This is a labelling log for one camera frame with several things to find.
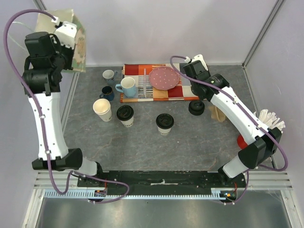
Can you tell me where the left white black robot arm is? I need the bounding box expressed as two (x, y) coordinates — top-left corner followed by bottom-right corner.
(22, 31), (104, 187)

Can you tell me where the black coffee cup lid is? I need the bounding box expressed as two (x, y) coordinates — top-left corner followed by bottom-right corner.
(156, 114), (174, 129)

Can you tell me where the white paper cup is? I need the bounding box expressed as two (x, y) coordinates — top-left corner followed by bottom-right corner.
(156, 114), (174, 135)
(116, 105), (134, 127)
(93, 98), (112, 122)

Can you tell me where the small grey cup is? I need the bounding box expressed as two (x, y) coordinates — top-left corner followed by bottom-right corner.
(102, 70), (118, 86)

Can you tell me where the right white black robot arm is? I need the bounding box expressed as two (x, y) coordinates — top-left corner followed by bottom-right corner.
(183, 59), (282, 187)

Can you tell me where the dark blue mug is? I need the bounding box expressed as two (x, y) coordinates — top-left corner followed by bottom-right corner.
(99, 86), (114, 101)

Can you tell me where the red straw holder cup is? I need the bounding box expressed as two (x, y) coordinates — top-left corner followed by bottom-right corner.
(237, 135), (248, 149)

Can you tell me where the cardboard cup carrier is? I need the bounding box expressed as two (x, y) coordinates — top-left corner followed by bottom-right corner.
(209, 105), (226, 123)

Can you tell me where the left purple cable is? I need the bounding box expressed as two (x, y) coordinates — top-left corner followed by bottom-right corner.
(4, 9), (131, 205)

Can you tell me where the colourful patchwork placemat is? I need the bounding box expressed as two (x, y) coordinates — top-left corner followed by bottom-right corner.
(120, 64), (199, 103)

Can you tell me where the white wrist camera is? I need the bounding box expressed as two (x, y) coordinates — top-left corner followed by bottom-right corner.
(184, 54), (209, 71)
(51, 17), (77, 49)

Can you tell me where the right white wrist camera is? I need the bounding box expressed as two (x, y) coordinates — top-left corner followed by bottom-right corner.
(184, 54), (209, 71)

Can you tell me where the pink dotted plate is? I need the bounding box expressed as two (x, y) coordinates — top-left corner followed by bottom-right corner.
(149, 66), (179, 91)

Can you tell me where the light blue mug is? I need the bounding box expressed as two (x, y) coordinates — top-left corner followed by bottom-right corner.
(115, 77), (136, 98)

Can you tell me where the white wrapped straws bundle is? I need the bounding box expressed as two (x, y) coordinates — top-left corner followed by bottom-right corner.
(253, 109), (285, 133)

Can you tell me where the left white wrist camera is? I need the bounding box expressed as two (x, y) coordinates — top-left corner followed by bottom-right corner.
(51, 17), (77, 49)

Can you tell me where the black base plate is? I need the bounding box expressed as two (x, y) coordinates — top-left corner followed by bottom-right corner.
(77, 170), (247, 190)

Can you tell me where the green paper gift bag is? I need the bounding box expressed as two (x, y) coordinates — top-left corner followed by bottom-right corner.
(7, 8), (86, 73)

